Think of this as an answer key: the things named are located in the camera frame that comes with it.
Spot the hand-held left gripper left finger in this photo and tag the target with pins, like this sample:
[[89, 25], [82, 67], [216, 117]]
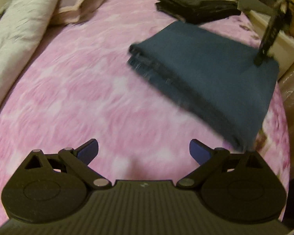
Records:
[[88, 151]]

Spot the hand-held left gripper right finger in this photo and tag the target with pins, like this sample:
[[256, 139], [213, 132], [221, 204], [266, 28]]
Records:
[[199, 151]]

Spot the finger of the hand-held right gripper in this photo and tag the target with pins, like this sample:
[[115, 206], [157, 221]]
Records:
[[269, 39]]

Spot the blue jeans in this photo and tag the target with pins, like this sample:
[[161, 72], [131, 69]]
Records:
[[210, 78]]

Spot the black garment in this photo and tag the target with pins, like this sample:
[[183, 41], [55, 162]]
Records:
[[198, 2]]

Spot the white plastic bin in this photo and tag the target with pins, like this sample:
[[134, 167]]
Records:
[[284, 47]]

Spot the pink floral blanket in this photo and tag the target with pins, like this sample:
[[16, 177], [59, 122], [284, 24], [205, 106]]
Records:
[[76, 98]]

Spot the white striped quilt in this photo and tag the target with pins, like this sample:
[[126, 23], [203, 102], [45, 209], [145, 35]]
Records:
[[14, 29]]

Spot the beige pillow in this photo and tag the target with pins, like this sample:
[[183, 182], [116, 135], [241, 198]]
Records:
[[88, 0]]

